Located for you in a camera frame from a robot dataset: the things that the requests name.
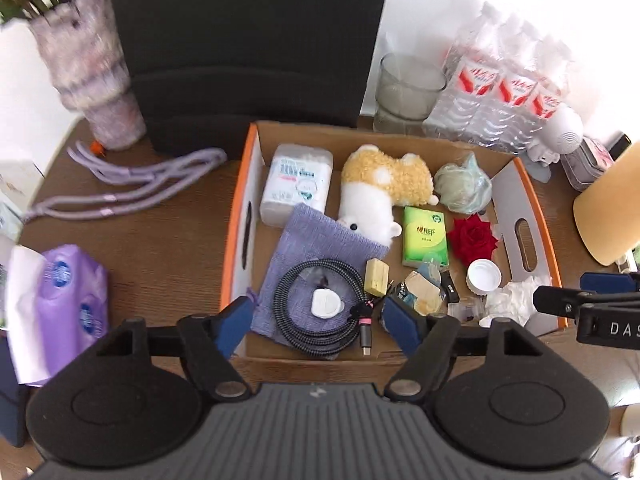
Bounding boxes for white bottle cap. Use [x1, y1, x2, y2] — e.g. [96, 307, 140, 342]
[466, 259, 502, 296]

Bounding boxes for white detergent jug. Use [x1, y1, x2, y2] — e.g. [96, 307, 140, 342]
[0, 162, 43, 242]

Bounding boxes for water bottle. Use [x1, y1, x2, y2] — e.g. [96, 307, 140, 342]
[468, 22, 538, 154]
[423, 3, 501, 141]
[508, 38, 573, 155]

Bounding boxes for yellow thermos jug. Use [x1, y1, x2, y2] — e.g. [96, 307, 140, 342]
[573, 143, 640, 266]

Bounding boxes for black paper bag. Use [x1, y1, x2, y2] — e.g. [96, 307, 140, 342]
[112, 0, 385, 158]

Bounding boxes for white tissue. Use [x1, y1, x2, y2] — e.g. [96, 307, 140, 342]
[480, 276, 540, 328]

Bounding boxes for white robot speaker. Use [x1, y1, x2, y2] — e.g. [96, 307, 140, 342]
[522, 104, 585, 183]

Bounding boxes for purple tissue pack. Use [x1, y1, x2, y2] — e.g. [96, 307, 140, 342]
[4, 245, 110, 387]

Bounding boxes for stacked small tins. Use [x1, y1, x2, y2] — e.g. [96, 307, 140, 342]
[560, 136, 614, 192]

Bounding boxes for yellow white plush toy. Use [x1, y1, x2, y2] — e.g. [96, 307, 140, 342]
[337, 144, 439, 247]

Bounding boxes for right water bottle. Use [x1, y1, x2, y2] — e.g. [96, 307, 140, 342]
[508, 38, 573, 155]

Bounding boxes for orange cardboard box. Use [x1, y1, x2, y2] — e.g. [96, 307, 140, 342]
[218, 120, 572, 366]

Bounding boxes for purple textured vase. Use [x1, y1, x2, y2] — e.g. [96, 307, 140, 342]
[29, 0, 146, 151]

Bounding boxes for blue snack wrapper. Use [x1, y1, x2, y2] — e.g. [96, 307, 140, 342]
[393, 261, 446, 316]

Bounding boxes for green plastic bag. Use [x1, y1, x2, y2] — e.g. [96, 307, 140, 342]
[434, 152, 492, 216]

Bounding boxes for left water bottle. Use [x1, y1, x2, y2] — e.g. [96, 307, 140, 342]
[423, 3, 501, 141]

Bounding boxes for red rose flower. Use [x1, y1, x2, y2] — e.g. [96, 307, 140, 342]
[447, 214, 498, 268]

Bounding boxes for yellow eraser block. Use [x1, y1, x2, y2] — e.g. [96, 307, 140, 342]
[363, 258, 390, 297]

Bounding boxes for dark blue case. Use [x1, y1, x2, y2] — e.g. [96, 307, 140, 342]
[0, 337, 29, 448]

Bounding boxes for small clear wrapper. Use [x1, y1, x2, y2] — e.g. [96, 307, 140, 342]
[447, 298, 485, 324]

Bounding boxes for green tissue packet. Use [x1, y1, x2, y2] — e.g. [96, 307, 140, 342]
[402, 207, 449, 268]

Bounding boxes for middle water bottle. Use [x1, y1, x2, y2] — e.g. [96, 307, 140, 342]
[468, 22, 538, 154]

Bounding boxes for white wet wipes pack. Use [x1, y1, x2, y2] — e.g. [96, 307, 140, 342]
[259, 144, 333, 228]

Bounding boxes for purple cloth pouch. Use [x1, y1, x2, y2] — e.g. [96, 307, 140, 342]
[252, 204, 388, 359]

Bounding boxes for black braided cable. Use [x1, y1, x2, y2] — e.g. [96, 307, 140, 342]
[272, 258, 374, 359]

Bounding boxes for clear drinking glass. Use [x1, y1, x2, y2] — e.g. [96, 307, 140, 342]
[373, 53, 446, 136]

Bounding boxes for lilac rope cord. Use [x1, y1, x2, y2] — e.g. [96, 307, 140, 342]
[19, 140, 229, 226]

